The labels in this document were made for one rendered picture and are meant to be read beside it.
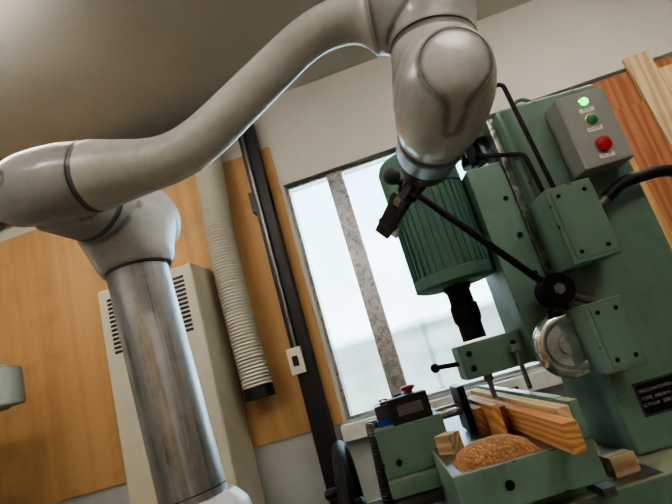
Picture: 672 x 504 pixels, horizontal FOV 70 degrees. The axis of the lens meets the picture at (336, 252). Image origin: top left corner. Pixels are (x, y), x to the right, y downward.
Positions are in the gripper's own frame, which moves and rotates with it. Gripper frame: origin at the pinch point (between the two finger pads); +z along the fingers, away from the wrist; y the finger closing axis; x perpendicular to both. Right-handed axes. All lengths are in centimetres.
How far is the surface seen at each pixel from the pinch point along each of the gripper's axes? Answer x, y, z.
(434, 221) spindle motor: -3.9, 4.4, 15.4
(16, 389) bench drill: 110, -137, 139
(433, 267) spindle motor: -9.5, -3.4, 16.7
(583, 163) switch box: -20.2, 28.2, 6.6
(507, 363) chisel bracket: -32.9, -9.6, 20.0
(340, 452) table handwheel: -17, -44, 18
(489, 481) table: -34.4, -29.7, -6.5
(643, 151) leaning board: -52, 131, 134
